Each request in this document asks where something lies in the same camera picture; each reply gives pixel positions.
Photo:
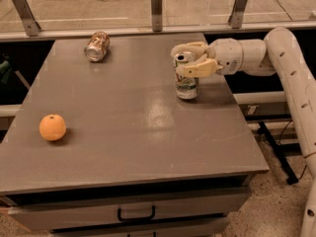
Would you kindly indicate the green object at left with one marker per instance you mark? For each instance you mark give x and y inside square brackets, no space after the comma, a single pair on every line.
[5,70]

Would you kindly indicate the black metal floor stand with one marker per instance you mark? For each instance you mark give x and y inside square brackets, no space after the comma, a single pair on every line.
[279,150]

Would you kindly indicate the left metal railing bracket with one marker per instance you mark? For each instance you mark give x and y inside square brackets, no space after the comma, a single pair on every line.
[31,26]

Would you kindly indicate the grey lower drawer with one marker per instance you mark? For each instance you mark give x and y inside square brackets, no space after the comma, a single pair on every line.
[195,227]

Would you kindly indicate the silver green 7up can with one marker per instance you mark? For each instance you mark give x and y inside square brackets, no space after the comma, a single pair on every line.
[186,88]

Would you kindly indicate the middle metal railing bracket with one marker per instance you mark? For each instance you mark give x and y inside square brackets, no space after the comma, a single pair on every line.
[156,15]

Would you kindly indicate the grey drawer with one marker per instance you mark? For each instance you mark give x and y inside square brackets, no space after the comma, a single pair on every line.
[195,227]
[103,211]

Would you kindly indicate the right metal railing bracket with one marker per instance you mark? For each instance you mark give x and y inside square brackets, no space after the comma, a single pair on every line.
[237,15]

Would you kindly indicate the grey upper drawer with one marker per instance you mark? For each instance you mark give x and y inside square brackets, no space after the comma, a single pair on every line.
[103,211]

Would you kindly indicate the black upper drawer handle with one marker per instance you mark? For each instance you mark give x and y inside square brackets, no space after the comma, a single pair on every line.
[139,214]

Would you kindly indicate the gold brown soda can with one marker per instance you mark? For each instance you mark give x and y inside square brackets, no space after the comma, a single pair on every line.
[97,47]

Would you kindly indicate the metal railing bracket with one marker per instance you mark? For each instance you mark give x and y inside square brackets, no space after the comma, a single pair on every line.
[156,15]
[237,15]
[31,26]

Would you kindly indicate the black drawer handle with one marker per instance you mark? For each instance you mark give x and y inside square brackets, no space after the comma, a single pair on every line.
[142,234]
[139,214]

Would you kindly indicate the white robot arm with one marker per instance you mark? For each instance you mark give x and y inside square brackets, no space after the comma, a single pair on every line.
[277,53]

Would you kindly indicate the orange fruit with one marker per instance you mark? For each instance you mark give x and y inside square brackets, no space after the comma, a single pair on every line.
[52,127]

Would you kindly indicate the black lower drawer handle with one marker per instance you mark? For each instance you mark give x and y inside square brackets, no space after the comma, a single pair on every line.
[142,234]

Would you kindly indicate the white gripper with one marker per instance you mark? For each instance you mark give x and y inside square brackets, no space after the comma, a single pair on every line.
[227,55]

